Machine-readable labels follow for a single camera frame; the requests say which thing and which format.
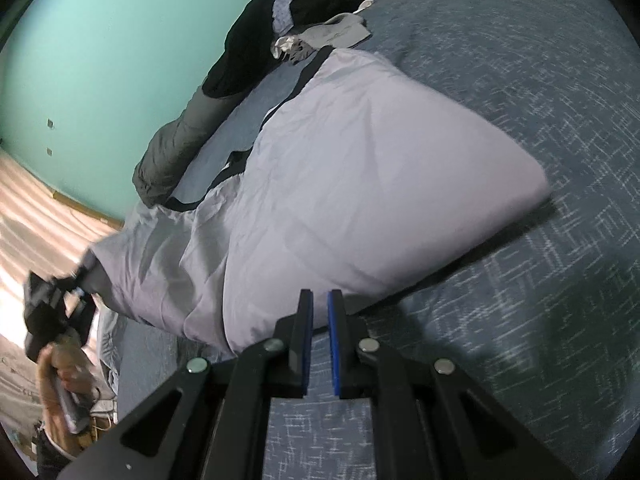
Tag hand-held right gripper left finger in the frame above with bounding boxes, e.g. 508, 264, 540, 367
57, 289, 315, 480

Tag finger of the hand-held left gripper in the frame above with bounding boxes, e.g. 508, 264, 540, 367
65, 265, 96, 298

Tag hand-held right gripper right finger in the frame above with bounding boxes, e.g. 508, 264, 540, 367
327, 289, 581, 480

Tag grey jacket with black trim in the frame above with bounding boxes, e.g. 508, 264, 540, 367
92, 46, 554, 356

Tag person's left hand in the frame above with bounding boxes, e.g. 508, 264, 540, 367
39, 342, 101, 442

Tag pink curtain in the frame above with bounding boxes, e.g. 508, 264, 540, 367
0, 147, 126, 441

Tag dark grey rolled duvet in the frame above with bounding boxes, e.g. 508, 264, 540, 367
132, 0, 411, 209

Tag bed with blue sheet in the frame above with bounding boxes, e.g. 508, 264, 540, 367
115, 0, 640, 480

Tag black garment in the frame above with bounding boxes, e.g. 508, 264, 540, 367
205, 0, 371, 99

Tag shiny silver cloth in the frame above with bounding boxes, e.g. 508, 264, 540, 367
270, 36, 301, 61

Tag grey pants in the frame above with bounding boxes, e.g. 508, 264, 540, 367
300, 14, 374, 54

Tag pale blue cloth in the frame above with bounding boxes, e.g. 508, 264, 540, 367
271, 0, 295, 34

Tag wooden window frame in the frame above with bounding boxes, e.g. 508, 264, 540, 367
50, 187, 126, 227

